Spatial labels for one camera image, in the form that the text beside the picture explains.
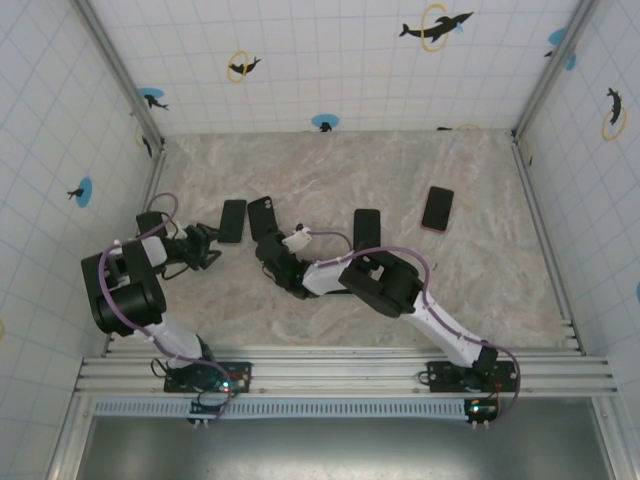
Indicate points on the black phone case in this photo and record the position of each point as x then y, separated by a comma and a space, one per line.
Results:
260, 215

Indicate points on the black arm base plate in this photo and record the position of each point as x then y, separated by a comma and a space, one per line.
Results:
440, 372
245, 370

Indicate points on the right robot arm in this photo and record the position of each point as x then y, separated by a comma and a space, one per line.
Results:
450, 334

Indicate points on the aluminium corner post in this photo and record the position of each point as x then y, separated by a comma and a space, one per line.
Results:
555, 70
121, 70

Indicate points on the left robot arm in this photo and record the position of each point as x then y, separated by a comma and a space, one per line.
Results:
122, 295

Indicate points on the aluminium mounting rail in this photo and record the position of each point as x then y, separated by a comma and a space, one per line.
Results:
340, 372

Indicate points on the grey metal panel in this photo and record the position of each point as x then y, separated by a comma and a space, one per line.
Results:
350, 450

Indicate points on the black controller board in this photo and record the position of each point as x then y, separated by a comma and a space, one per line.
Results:
480, 411
207, 407

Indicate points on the red-edged black smartphone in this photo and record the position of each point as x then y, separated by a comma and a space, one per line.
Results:
434, 229

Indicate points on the aluminium table edge rail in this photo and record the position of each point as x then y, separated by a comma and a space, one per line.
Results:
537, 200
150, 185

